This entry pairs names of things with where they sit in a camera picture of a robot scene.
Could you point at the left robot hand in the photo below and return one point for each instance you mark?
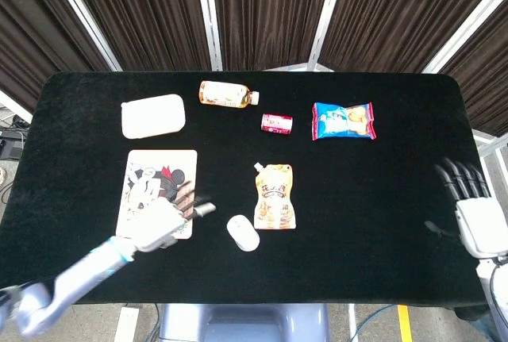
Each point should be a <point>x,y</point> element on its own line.
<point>166,225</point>

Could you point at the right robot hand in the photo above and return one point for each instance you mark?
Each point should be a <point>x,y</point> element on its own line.
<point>474,221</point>

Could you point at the white computer mouse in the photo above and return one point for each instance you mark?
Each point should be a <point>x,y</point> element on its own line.
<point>243,233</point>

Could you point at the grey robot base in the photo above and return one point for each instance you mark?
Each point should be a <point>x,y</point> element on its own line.
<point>244,323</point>

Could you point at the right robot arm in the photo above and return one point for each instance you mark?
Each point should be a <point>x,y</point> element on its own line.
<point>494,294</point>

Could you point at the cartoon print mouse pad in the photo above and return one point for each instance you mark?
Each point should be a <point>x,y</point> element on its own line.
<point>155,183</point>

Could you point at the white power strip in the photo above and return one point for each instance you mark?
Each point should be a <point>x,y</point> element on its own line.
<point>126,324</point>

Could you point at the white rectangular plastic box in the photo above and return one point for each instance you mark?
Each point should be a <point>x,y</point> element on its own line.
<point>152,116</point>

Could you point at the orange spouted drink pouch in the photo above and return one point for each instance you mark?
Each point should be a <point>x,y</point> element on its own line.
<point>275,197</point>

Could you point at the black table cloth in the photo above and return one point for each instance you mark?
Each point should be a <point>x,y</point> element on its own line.
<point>337,239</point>

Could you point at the amber tea bottle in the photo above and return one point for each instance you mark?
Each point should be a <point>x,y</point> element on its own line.
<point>226,94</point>

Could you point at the small red can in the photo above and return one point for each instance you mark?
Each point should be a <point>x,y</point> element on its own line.
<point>276,124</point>

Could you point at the blue snack bag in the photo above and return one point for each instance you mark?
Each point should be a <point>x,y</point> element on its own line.
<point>343,121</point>

